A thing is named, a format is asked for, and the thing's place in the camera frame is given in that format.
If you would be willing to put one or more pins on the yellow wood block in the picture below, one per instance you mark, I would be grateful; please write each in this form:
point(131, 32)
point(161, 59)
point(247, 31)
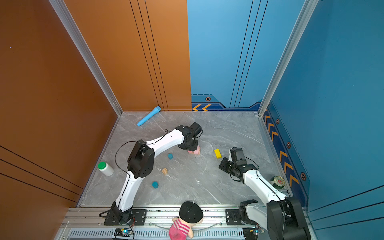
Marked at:
point(217, 153)

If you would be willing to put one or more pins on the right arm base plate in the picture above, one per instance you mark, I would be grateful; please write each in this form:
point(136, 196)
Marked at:
point(235, 217)

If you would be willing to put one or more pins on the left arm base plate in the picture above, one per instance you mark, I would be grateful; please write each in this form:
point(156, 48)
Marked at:
point(135, 217)

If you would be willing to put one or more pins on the green cap white bottle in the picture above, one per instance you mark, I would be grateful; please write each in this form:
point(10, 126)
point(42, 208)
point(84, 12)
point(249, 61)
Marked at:
point(106, 169)

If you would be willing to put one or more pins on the green circuit board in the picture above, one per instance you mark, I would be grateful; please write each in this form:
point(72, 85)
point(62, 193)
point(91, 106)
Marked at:
point(124, 234)

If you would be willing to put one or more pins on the aluminium front rail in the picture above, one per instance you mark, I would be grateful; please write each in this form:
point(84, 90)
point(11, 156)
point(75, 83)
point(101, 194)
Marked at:
point(86, 224)

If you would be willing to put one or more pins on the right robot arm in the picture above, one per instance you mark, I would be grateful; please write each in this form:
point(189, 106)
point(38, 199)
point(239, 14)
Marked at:
point(281, 216)

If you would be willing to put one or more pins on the doll with black hat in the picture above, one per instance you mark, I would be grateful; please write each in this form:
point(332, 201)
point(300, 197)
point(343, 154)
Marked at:
point(190, 214)

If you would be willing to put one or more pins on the dark pink wood block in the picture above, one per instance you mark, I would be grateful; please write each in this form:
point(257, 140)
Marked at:
point(196, 152)

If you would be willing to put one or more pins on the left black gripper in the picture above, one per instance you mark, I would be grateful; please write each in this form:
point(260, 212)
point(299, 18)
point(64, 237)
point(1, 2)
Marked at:
point(195, 148)

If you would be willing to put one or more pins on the green beverage can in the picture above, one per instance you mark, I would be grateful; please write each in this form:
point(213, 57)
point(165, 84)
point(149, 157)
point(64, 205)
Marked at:
point(277, 182)

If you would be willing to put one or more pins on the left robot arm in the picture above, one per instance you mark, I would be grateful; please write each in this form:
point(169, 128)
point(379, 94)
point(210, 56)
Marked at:
point(141, 163)

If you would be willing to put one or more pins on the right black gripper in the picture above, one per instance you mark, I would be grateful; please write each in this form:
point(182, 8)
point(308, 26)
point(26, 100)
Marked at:
point(222, 164)

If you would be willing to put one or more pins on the blue toy microphone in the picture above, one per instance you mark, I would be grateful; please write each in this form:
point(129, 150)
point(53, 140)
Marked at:
point(155, 111)

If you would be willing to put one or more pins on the large teal cylinder block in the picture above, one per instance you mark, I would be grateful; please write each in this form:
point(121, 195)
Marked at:
point(155, 184)

